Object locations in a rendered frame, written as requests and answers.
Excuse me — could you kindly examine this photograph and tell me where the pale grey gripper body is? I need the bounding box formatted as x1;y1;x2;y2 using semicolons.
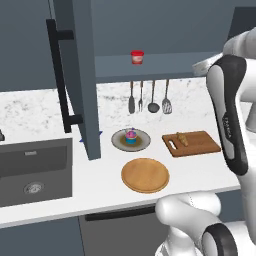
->
192;52;225;77

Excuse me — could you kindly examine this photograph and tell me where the red jam jar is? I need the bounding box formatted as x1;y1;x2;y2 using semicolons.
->
130;50;145;66

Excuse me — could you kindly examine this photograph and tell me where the brown croissant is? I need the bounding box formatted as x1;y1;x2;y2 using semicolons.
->
175;131;190;148

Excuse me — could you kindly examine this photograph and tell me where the brown wooden cutting board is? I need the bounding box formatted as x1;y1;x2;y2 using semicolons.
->
161;130;222;159

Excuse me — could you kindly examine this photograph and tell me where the hanging slotted spatula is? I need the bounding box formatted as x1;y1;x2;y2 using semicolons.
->
161;79;174;115

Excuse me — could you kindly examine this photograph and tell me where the dark grey cupboard door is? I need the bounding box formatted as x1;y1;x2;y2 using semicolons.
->
227;6;256;42

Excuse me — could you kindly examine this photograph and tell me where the hanging dark ladle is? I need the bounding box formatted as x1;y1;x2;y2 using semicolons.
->
147;79;161;114

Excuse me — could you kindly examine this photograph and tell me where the hanging metal fork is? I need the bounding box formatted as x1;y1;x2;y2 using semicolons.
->
137;80;145;113

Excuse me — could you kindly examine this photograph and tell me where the hanging metal turner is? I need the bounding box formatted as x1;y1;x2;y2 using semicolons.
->
128;80;136;115

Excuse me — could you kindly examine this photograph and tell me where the grey round plate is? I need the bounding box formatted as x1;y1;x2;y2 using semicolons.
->
110;127;152;153

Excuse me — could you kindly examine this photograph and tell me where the round wooden plate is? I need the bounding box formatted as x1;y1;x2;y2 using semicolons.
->
120;157;171;195

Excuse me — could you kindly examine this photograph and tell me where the blue object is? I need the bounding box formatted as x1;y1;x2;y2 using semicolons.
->
78;130;104;144

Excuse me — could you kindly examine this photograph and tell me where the closed grey cupboard door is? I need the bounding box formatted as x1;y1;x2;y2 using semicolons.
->
0;0;58;93

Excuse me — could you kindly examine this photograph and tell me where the grey dishwasher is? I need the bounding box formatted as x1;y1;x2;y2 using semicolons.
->
78;204;172;256

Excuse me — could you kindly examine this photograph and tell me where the dark grey sink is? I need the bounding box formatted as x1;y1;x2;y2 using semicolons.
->
0;137;74;209

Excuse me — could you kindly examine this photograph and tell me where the grey base cupboard door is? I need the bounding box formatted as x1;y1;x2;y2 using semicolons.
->
0;215;86;256

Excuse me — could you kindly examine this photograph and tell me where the grey wall cupboard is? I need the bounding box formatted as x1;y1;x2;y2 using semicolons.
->
91;0;238;84

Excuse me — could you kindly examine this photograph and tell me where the black cupboard door handle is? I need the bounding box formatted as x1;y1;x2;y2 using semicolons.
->
45;18;84;134

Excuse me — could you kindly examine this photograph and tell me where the black dishwasher handle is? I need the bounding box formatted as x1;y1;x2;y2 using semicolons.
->
84;205;157;222

